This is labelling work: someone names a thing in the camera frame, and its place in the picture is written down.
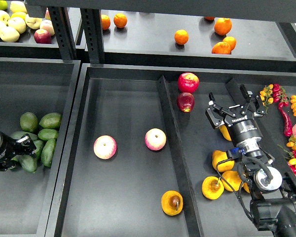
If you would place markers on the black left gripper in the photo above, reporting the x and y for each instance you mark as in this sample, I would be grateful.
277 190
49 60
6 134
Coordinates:
9 148

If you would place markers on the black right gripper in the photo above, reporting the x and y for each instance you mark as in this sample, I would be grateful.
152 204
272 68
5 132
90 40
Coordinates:
243 126

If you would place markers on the dark green avocado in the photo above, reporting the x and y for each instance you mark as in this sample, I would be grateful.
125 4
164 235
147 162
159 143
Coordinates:
28 163

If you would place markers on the yellow pear brown base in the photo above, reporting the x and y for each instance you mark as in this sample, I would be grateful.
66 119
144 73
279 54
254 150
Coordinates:
172 203

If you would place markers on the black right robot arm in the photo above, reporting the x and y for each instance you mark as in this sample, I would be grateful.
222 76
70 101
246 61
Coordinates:
273 195

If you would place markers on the dark avocado left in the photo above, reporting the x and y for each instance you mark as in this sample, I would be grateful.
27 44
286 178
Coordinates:
18 134

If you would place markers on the yellow pear with stem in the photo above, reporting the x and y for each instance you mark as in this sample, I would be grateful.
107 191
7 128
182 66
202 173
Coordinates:
224 132

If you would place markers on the green avocado lower right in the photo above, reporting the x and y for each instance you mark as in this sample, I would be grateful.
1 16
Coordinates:
48 152

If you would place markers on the green avocado top left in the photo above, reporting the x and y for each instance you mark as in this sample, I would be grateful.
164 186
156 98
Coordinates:
29 122

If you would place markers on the yellow pear middle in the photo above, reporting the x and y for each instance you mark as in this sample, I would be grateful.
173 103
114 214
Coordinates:
218 156

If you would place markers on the green avocado top right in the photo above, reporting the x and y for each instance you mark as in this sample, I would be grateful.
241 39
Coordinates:
51 120

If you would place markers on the yellow pear centre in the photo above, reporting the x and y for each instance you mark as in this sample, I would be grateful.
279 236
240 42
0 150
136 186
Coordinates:
231 180

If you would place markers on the yellow pear right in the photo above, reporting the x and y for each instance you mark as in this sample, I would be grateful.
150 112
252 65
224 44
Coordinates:
246 187

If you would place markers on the yellow pear lower left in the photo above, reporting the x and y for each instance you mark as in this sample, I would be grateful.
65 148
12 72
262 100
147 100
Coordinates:
212 188

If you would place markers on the orange cherry tomato bunch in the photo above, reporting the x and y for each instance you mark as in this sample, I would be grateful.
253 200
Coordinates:
266 95

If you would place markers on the red cherry tomato bunch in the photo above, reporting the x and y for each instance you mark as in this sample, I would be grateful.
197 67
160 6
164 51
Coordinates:
279 95

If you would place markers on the black left tray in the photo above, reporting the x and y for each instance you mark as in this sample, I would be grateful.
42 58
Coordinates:
40 86

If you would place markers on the black tray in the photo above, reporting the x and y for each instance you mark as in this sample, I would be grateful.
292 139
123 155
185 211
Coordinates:
121 196
40 86

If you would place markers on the red chili pepper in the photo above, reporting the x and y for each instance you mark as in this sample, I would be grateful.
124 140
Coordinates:
287 123

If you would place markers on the dark red apple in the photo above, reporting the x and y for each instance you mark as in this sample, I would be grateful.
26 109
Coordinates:
185 102

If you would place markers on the bright red apple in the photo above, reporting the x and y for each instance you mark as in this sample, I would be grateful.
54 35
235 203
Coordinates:
188 82

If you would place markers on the front orange on shelf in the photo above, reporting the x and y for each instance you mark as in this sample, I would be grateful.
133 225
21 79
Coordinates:
221 48

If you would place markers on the small orange on shelf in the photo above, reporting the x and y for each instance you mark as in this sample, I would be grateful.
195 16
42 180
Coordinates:
231 41

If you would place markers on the pink apple right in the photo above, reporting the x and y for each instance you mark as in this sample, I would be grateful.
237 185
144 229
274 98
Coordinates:
155 139

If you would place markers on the pink apple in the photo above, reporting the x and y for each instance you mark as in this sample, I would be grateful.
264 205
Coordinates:
155 139
104 147

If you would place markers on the large orange on shelf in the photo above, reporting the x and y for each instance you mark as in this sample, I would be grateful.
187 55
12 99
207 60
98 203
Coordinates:
223 26

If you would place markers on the pink apple left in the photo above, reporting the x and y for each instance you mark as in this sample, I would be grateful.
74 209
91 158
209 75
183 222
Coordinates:
104 147

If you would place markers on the orange on shelf centre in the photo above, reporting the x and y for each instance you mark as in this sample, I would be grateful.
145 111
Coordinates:
181 37

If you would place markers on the black centre tray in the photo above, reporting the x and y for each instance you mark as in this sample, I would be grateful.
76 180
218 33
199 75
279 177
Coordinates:
121 196

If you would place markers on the pale yellow apple front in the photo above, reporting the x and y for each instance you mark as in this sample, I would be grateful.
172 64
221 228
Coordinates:
9 34

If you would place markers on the red apple on shelf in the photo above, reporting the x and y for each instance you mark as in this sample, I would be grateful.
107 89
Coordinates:
42 36

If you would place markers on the pink peach on shelf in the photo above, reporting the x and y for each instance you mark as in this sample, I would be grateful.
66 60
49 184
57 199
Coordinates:
47 25

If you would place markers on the black shelf upright left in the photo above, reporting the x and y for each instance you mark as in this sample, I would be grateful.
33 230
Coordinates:
63 32

